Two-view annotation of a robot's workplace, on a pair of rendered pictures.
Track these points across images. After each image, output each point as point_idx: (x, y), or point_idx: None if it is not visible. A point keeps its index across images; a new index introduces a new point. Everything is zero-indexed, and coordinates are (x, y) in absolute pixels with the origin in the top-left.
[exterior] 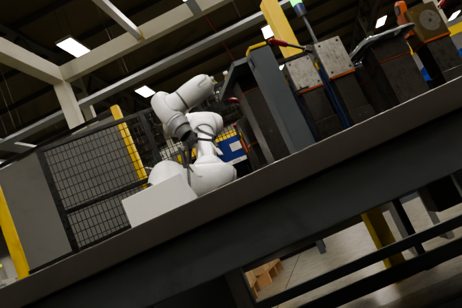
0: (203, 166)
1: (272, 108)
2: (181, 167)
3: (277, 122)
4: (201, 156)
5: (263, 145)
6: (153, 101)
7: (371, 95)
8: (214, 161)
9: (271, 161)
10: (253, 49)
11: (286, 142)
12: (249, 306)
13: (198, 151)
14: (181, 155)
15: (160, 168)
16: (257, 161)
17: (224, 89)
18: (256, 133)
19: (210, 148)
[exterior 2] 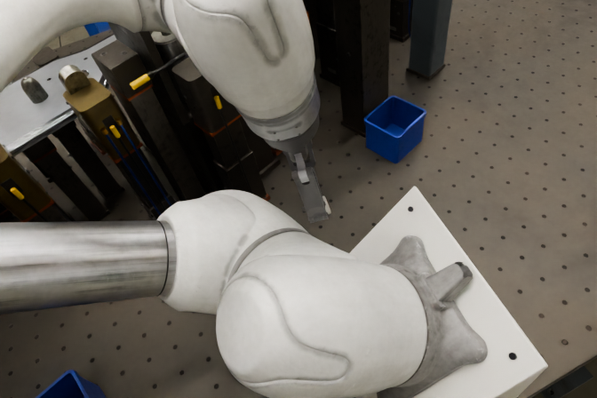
0: (271, 209)
1: None
2: (298, 237)
3: (441, 6)
4: (147, 239)
5: (377, 63)
6: None
7: None
8: (226, 196)
9: (377, 87)
10: None
11: (437, 34)
12: None
13: (86, 253)
14: (318, 189)
15: (341, 272)
16: (239, 148)
17: None
18: (371, 47)
19: (88, 221)
